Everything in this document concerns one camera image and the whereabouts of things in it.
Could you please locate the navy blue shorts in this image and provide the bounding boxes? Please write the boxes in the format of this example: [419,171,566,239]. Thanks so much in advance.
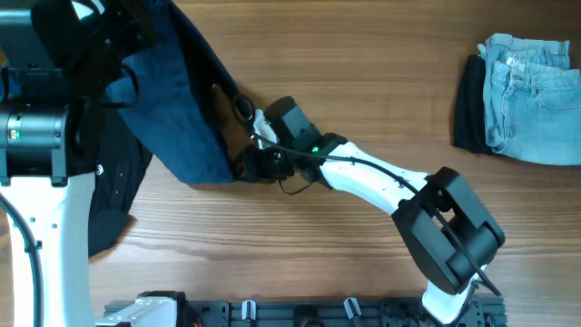
[107,0,240,184]

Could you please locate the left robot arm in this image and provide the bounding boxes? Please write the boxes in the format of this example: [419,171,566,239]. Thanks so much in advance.
[1,0,156,326]

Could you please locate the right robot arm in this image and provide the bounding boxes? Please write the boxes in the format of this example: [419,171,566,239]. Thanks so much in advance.
[232,94,506,326]

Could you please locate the black t-shirt with logo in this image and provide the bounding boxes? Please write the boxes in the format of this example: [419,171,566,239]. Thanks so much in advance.
[69,104,153,257]

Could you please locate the black folded garment under jeans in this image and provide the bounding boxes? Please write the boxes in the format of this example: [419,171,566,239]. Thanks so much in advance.
[452,54,494,155]

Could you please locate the light blue folded jeans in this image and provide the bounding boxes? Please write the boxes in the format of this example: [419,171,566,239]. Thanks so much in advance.
[478,34,580,166]

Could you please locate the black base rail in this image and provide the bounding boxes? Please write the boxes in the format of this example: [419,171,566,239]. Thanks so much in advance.
[103,297,507,327]

